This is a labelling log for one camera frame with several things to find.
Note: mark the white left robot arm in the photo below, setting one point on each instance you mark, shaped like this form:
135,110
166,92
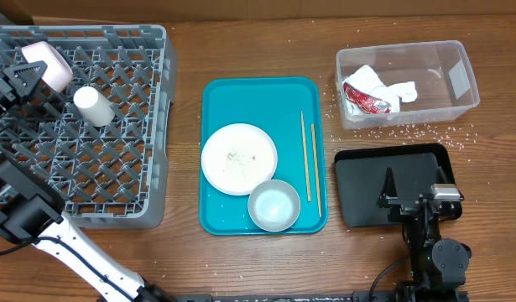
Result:
33,213

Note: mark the cream plastic cup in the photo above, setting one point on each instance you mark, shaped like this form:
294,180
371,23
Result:
93,106

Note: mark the grey dishwasher rack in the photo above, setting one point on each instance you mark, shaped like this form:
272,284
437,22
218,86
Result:
112,176

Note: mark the white round plate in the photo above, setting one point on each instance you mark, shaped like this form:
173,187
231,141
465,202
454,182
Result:
238,157

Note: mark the right wooden chopstick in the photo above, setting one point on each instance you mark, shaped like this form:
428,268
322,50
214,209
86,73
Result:
316,169

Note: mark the grey small bowl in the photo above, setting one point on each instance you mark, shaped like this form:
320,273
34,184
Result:
274,206

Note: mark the white paper napkin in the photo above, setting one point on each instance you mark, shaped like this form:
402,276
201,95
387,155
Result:
366,80

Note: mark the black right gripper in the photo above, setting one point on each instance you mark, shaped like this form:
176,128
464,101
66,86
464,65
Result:
403,207

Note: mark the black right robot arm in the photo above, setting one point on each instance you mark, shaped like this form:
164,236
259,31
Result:
437,265

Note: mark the pink plastic bowl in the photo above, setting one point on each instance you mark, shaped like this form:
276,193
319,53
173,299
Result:
58,73

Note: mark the clear plastic bin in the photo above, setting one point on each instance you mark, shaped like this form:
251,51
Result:
440,70

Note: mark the red snack wrapper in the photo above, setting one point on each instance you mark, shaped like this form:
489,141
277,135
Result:
368,104

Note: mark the black tray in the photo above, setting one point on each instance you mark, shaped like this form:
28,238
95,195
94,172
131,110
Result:
360,177

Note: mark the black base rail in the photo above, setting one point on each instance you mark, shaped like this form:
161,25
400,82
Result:
356,296

